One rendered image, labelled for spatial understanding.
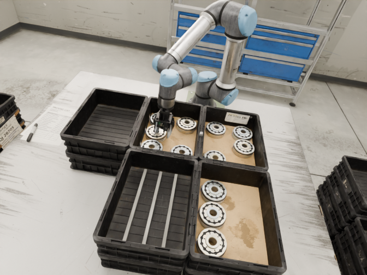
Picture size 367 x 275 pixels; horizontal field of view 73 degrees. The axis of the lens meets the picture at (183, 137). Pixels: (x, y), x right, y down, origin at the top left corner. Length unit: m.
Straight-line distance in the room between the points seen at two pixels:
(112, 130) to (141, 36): 2.93
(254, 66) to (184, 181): 2.28
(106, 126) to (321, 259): 1.14
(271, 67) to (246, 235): 2.45
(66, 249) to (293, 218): 0.97
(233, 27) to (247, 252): 0.94
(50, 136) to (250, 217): 1.10
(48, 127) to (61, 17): 3.11
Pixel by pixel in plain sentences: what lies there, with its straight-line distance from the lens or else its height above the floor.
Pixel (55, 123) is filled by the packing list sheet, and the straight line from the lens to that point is 1.60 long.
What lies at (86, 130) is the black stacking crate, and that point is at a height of 0.83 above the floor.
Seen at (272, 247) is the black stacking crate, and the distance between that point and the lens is 0.97.
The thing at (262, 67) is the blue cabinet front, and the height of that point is 0.43.
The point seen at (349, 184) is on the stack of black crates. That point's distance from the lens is 1.91.
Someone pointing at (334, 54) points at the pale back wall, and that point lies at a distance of 4.30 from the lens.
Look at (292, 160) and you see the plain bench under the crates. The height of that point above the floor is 0.70.
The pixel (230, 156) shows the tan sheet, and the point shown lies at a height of 0.83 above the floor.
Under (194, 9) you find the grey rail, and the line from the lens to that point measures 2.92.
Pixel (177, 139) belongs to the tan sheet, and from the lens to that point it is 1.25.
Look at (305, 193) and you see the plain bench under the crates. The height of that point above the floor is 0.70.
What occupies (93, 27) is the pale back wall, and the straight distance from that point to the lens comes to 4.34.
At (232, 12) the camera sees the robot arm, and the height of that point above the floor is 1.37.
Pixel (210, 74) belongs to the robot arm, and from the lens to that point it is 1.52.
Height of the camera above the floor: 1.69
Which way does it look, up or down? 42 degrees down
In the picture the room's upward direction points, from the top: 9 degrees clockwise
